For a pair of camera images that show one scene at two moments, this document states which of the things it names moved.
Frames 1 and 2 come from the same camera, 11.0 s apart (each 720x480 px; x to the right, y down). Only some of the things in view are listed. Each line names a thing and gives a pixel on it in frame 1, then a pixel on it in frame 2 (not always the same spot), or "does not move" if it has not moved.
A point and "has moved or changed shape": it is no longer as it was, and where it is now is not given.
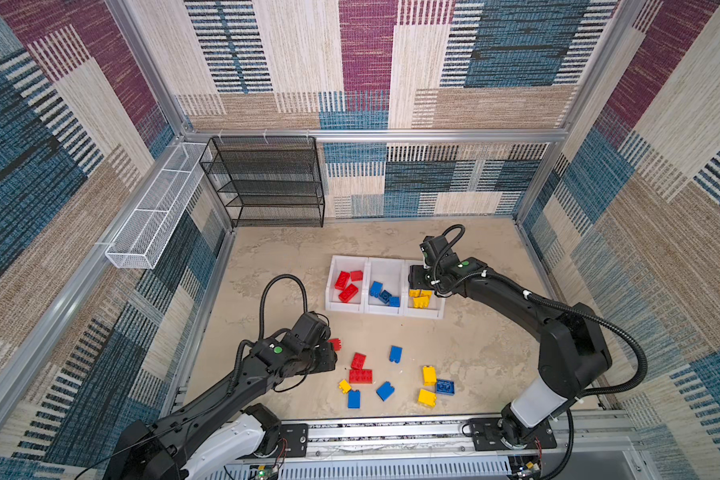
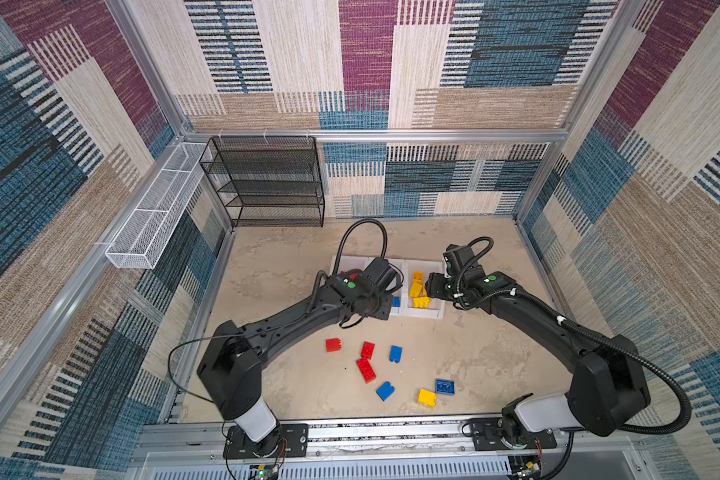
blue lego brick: x=445 y=387 does not move
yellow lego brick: x=421 y=302 does not move
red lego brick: x=358 y=361 -> x=367 y=349
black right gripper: x=415 y=278 -> x=434 y=288
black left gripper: x=328 y=357 -> x=384 y=311
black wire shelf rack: x=267 y=181 does not move
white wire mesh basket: x=144 y=236 does not move
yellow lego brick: x=427 y=398 does not move
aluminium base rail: x=591 y=447 does not move
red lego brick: x=360 y=376 has moved or changed shape
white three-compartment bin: x=377 y=285 does not move
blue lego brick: x=395 y=354 does not move
